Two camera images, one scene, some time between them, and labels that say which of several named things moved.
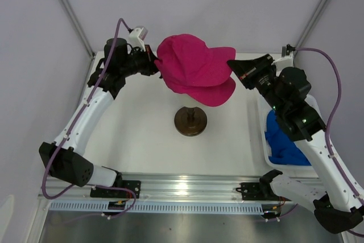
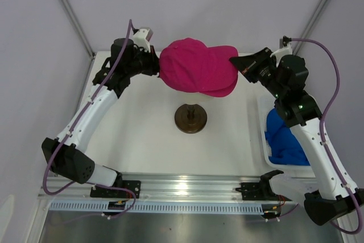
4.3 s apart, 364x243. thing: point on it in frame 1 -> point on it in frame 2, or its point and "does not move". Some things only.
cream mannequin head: (186, 101) -> (197, 96)
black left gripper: (149, 60) does not move
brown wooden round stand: (190, 121) does not move
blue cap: (283, 148) does not move
